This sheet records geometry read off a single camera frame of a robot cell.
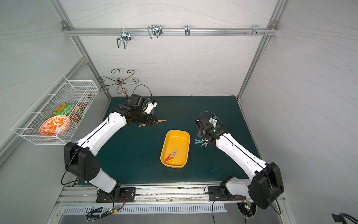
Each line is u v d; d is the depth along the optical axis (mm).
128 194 734
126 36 783
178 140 945
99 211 717
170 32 797
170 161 846
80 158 423
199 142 931
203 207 704
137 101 650
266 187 396
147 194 749
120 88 820
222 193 652
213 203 688
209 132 573
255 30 765
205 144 928
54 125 632
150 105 753
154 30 752
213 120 730
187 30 727
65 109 664
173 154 873
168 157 861
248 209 717
